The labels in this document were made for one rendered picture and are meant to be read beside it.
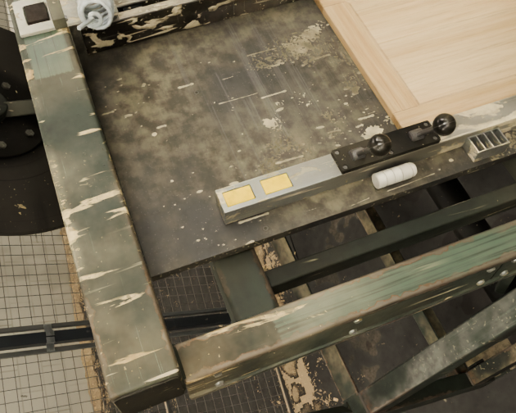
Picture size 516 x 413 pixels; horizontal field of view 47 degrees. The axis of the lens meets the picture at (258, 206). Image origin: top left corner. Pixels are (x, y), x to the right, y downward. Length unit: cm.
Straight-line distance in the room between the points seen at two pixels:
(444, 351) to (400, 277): 88
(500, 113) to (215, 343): 69
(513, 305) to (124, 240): 110
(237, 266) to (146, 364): 28
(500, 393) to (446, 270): 172
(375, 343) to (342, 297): 208
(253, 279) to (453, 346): 90
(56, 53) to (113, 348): 59
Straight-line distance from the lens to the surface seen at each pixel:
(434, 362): 186
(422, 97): 125
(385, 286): 96
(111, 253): 93
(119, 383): 85
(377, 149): 97
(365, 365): 308
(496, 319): 173
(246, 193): 103
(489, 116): 122
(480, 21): 144
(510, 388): 266
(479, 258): 103
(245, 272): 104
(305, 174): 106
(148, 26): 132
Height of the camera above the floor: 230
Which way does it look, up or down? 40 degrees down
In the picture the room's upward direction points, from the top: 88 degrees counter-clockwise
